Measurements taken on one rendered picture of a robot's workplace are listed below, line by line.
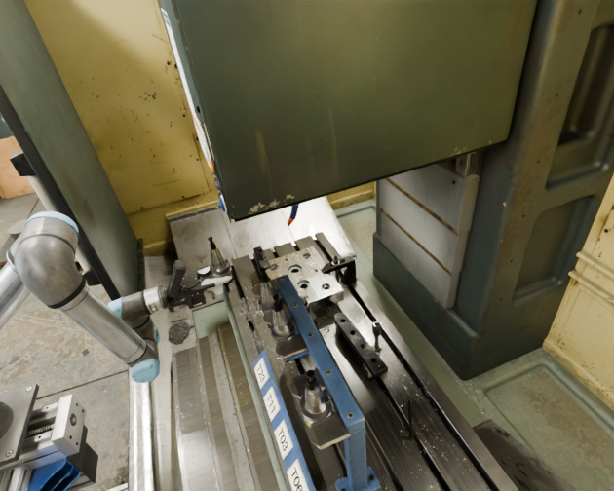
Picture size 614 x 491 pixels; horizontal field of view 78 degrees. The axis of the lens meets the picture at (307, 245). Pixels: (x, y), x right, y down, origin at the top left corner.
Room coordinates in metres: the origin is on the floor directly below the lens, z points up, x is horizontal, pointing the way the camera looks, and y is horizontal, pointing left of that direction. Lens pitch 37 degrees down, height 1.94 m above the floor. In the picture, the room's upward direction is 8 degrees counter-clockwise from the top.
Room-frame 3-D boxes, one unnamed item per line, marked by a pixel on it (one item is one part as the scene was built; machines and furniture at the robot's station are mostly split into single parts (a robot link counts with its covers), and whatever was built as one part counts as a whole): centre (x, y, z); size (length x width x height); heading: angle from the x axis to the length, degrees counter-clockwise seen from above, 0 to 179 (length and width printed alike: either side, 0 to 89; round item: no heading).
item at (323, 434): (0.37, 0.01, 1.21); 0.07 x 0.05 x 0.01; 106
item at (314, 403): (0.42, 0.03, 1.26); 0.04 x 0.04 x 0.07
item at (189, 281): (0.89, 0.40, 1.16); 0.12 x 0.08 x 0.09; 106
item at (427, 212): (1.11, -0.40, 1.16); 0.48 x 0.05 x 0.51; 16
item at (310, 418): (0.42, 0.03, 1.21); 0.06 x 0.06 x 0.03
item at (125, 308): (0.84, 0.55, 1.16); 0.11 x 0.08 x 0.09; 106
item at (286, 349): (0.58, 0.07, 1.21); 0.07 x 0.05 x 0.01; 106
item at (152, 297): (0.86, 0.47, 1.16); 0.08 x 0.05 x 0.08; 16
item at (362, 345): (0.77, -0.12, 0.93); 0.26 x 0.05 x 0.06; 21
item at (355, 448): (0.38, -0.04, 1.05); 0.10 x 0.05 x 0.30; 106
